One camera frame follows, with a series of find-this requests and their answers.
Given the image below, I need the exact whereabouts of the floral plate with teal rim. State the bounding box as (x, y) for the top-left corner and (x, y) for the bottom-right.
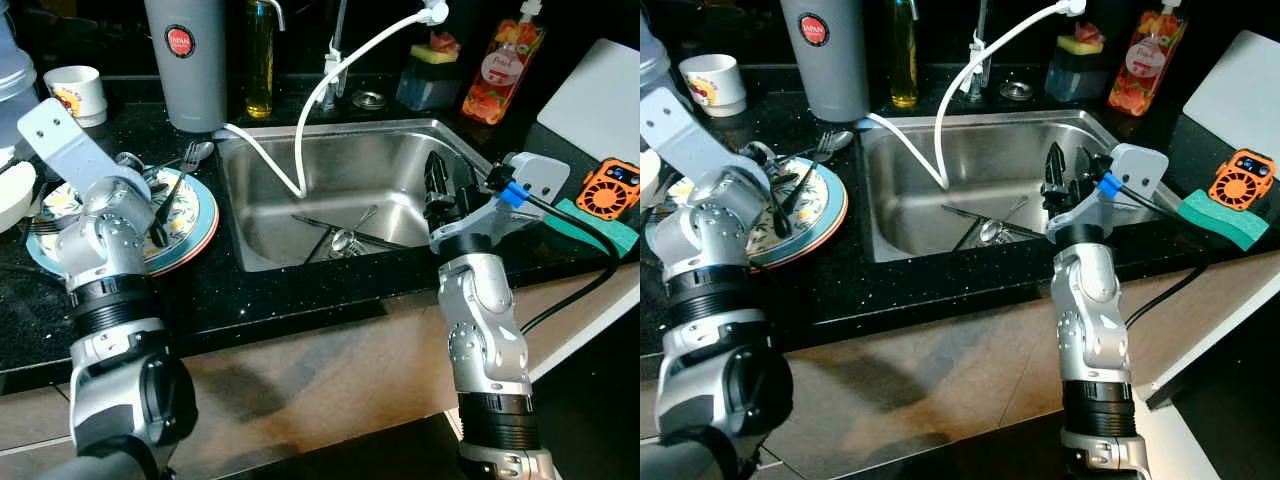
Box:
(25, 165), (220, 279)
(645, 156), (850, 271)

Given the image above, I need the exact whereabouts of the chrome faucet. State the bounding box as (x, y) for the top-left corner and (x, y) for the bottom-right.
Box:
(964, 0), (993, 101)
(322, 0), (353, 85)

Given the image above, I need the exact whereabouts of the yellow oil bottle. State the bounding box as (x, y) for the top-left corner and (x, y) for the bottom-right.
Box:
(890, 0), (920, 110)
(245, 0), (277, 121)

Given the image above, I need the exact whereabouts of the dark table knife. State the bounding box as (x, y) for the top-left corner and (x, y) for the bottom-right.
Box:
(940, 203), (1053, 243)
(291, 212), (409, 251)

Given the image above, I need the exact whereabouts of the green sponge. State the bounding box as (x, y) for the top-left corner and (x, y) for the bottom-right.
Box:
(549, 197), (640, 259)
(1175, 189), (1270, 252)

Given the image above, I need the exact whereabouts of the silver spoon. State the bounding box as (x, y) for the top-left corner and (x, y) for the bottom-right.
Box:
(978, 195), (1031, 247)
(328, 205), (382, 258)

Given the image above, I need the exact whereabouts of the white flexible hose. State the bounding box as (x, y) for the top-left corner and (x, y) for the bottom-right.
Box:
(220, 0), (450, 198)
(864, 0), (1087, 191)

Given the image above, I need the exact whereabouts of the silver fork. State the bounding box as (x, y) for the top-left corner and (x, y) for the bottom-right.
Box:
(790, 129), (857, 169)
(148, 140), (216, 183)

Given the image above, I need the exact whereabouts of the white printed mug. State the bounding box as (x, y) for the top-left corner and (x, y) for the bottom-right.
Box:
(42, 66), (109, 129)
(678, 54), (749, 119)

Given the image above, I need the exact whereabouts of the grey tumbler with red badge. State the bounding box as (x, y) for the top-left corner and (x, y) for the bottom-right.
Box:
(780, 0), (870, 124)
(143, 0), (230, 134)

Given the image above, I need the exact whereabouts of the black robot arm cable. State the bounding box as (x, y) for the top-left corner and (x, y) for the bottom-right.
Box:
(1092, 156), (1213, 331)
(488, 166), (623, 337)

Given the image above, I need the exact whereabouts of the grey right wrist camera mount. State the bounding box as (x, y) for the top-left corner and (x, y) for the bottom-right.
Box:
(468, 152), (571, 237)
(1084, 143), (1170, 227)

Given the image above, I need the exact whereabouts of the white bowl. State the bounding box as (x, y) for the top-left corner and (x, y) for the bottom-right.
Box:
(0, 158), (42, 237)

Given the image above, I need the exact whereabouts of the dark sponge holder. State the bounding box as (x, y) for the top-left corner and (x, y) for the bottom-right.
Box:
(1044, 50), (1107, 102)
(395, 58), (462, 112)

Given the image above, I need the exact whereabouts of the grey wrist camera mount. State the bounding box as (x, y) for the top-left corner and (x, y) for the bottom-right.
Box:
(1084, 143), (1170, 227)
(468, 152), (571, 237)
(17, 98), (153, 201)
(640, 87), (773, 189)

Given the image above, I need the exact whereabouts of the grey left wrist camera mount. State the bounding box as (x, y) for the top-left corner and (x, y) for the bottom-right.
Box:
(640, 87), (773, 189)
(17, 98), (153, 201)

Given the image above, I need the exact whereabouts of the clear plastic container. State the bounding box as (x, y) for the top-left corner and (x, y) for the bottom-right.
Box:
(640, 10), (683, 103)
(0, 18), (42, 153)

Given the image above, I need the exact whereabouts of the stainless steel sink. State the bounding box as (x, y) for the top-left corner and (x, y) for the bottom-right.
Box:
(214, 118), (498, 274)
(857, 108), (1143, 264)

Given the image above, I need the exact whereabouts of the yellow sponge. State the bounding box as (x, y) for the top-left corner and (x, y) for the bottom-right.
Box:
(409, 30), (462, 67)
(1057, 22), (1106, 58)

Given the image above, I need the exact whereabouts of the orange handheld fan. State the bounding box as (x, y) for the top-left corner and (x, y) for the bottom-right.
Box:
(574, 157), (641, 222)
(1207, 149), (1277, 212)

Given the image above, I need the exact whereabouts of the white cutting board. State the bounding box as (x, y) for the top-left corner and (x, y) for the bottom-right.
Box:
(1181, 29), (1280, 161)
(534, 38), (641, 167)

